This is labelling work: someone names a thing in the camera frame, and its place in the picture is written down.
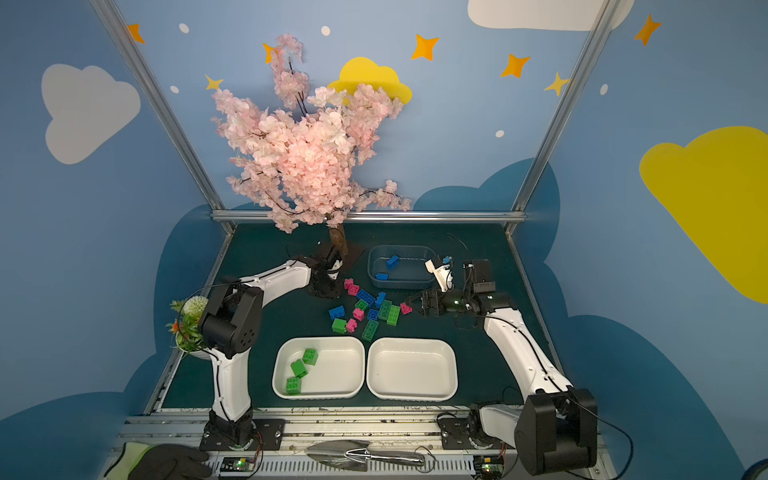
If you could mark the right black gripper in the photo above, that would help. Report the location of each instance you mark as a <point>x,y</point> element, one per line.
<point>431,301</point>

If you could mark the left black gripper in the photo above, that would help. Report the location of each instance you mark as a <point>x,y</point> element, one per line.
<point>327,276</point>

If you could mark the green lego brick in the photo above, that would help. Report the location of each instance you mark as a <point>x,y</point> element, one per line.
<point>339,325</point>
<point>310,356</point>
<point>293,386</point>
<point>298,368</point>

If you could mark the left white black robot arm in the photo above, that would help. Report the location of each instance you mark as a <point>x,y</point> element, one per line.
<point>230,326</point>

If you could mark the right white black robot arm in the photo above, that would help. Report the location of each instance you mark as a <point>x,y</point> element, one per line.
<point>556,428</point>

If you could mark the long blue lego brick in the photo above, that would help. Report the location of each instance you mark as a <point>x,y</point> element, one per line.
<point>366,297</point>

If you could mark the long light green lego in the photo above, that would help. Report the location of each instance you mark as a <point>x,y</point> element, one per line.
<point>393,315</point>

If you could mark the dark green lego plate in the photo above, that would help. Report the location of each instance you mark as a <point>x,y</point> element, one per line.
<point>384,310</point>

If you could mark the long dark green lego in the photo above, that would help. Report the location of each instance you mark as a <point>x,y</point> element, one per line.
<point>370,330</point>

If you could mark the right white tray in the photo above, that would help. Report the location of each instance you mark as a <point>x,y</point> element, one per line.
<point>412,369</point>

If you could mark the white tray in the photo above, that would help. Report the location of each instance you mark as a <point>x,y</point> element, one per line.
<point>337,374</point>
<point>412,369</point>

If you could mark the left white tray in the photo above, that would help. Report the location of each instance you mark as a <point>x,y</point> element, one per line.
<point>337,374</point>

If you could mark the pink blossom artificial tree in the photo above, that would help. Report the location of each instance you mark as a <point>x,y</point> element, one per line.
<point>297,162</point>

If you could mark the potted green plant white pot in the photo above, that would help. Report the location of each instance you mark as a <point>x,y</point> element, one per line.
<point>185,328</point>

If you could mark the silver metal trowel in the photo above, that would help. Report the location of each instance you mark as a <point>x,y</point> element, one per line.
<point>355,455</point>

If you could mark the black work glove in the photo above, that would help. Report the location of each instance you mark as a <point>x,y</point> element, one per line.
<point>169,462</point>

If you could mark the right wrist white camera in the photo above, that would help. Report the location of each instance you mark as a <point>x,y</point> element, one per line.
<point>441,269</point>

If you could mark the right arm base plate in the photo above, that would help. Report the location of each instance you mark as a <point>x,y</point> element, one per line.
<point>473,433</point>

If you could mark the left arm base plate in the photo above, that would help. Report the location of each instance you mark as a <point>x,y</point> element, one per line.
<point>246,435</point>

